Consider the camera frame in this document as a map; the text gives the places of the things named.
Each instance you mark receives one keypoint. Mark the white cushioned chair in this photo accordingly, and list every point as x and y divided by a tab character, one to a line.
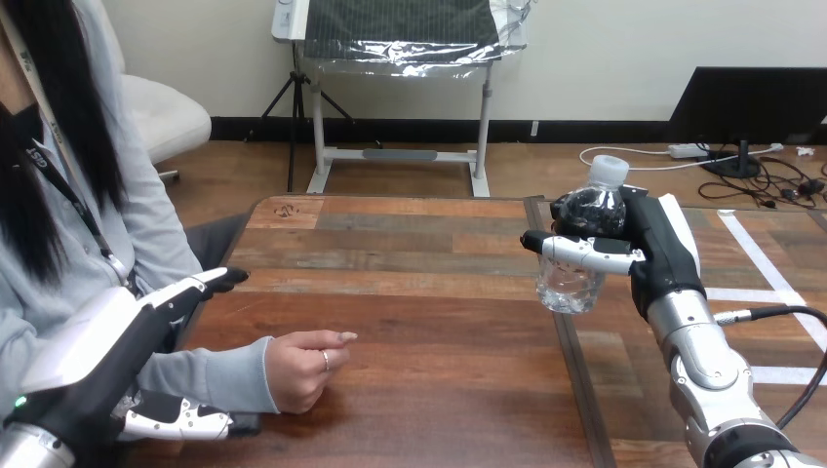
155	110

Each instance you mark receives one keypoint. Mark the person's hand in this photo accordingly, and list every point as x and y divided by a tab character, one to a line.
303	371

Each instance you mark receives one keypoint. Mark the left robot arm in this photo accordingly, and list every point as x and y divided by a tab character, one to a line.
29	451

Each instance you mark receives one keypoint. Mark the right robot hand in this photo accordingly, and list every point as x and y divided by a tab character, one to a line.
659	258

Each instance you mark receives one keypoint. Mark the white power strip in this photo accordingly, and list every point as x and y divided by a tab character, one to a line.
689	150

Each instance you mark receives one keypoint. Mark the black tripod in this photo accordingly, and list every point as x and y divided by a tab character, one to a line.
297	110

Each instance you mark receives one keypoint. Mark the person's forearm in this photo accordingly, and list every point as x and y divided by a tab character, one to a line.
213	378

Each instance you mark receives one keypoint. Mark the dark screen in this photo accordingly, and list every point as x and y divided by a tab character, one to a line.
743	103

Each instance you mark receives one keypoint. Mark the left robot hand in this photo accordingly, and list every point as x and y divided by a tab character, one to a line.
90	362

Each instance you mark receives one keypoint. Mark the white desk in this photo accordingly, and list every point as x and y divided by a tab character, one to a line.
394	155

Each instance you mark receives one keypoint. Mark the person's body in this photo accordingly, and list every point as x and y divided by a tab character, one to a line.
71	181

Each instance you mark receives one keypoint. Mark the clear water bottle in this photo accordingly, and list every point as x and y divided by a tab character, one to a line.
585	219

